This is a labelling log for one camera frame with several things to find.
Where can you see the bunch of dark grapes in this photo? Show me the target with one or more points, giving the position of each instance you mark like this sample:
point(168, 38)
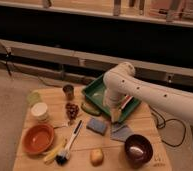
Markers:
point(72, 110)

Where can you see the yellow potato toy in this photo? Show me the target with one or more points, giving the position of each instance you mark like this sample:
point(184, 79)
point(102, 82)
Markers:
point(96, 157)

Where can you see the grey cloth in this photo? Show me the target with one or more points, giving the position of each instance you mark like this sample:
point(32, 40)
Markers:
point(120, 132)

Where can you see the orange bowl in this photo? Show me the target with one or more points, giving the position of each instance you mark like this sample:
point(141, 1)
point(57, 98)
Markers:
point(38, 139)

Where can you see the red and white block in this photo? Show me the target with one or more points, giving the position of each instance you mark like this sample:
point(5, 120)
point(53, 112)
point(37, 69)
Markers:
point(126, 101)

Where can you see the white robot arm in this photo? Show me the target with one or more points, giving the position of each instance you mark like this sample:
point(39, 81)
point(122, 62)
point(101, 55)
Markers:
point(121, 81)

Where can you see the dark brown bowl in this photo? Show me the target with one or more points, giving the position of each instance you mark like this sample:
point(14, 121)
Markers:
point(138, 150)

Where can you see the yellow banana toy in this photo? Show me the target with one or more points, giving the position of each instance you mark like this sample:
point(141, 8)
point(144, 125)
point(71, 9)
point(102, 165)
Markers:
point(50, 157)

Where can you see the small metal cup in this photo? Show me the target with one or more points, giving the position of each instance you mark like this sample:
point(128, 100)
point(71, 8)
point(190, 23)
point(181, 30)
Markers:
point(69, 91)

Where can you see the green cucumber toy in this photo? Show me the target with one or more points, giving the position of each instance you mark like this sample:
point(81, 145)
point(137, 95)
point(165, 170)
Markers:
point(90, 110)

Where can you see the green plastic tray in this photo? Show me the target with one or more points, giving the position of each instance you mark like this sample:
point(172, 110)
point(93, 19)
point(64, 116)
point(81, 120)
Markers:
point(94, 92)

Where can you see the white plastic cup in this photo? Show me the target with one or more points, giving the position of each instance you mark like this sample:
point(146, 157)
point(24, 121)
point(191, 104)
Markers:
point(40, 111)

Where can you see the blue sponge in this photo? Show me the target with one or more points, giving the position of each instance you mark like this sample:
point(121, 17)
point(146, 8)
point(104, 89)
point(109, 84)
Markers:
point(97, 126)

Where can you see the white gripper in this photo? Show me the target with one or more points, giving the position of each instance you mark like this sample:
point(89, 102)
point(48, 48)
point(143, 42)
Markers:
point(115, 111)

